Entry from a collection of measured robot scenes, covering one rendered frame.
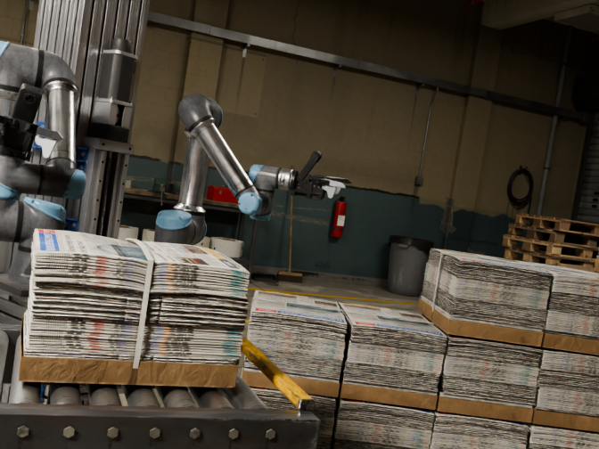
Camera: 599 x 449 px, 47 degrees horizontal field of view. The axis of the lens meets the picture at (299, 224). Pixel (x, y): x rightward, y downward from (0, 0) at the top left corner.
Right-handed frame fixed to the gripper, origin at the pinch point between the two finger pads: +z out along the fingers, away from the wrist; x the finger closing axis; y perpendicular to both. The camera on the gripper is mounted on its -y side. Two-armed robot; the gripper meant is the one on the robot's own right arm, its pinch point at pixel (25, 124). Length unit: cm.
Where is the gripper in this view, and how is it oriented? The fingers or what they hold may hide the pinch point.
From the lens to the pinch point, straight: 149.0
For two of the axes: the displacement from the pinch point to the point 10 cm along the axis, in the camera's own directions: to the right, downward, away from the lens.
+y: -2.7, 9.6, -0.1
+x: -8.5, -2.4, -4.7
